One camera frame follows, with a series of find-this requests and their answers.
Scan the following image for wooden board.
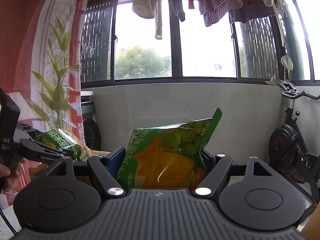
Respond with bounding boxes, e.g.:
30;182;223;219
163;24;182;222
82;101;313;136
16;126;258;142
301;211;320;240

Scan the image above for black exercise bike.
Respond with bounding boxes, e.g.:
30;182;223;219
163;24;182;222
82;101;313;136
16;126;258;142
265;74;320;203

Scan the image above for green chip bag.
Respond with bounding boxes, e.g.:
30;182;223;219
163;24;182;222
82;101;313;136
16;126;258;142
116;108;222;191
33;128;92;161

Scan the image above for beige hanging towel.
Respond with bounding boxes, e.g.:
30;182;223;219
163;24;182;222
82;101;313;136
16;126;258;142
132;0;162;40

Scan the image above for red printed curtain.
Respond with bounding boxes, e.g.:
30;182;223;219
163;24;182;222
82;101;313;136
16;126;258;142
0;0;90;230

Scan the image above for washing machine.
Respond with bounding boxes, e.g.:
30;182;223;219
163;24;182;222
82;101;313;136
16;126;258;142
81;95;101;151

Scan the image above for person left hand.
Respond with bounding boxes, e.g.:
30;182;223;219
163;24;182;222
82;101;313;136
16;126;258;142
1;154;25;196

